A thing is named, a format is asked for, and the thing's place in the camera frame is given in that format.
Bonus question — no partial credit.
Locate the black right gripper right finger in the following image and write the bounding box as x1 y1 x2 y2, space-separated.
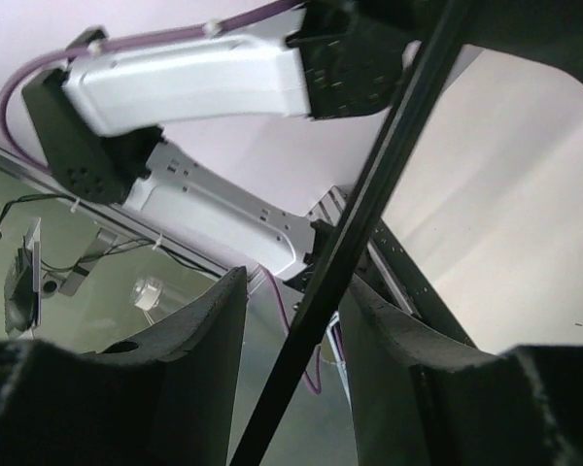
340 279 583 465

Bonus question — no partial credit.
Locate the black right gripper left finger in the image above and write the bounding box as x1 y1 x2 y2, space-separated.
0 267 247 465

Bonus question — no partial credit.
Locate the beige folding umbrella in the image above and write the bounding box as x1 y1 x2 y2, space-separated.
228 0 583 466

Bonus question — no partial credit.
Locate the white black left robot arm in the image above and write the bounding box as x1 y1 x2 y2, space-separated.
21 1 408 286

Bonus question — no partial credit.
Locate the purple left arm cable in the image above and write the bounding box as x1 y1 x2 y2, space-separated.
0 0 307 171

